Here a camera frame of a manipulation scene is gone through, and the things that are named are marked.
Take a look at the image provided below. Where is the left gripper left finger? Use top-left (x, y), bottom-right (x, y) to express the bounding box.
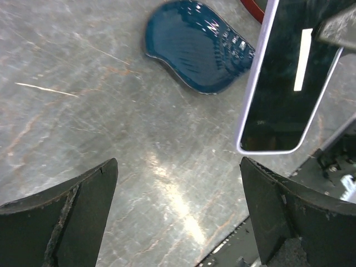
top-left (1, 158), bottom-right (118, 266)

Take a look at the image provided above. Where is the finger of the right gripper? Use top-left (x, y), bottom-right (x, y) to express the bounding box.
top-left (315, 4), bottom-right (355, 52)

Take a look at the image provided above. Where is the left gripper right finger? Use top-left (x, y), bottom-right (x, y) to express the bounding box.
top-left (240, 157), bottom-right (355, 266)

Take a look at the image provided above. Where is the purple case phone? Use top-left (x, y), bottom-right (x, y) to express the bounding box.
top-left (236, 1), bottom-right (353, 155)

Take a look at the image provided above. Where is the red round tray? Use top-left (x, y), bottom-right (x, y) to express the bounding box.
top-left (240, 0), bottom-right (265, 24)

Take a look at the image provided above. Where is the blue leaf dish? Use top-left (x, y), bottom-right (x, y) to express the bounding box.
top-left (143, 1), bottom-right (255, 95)

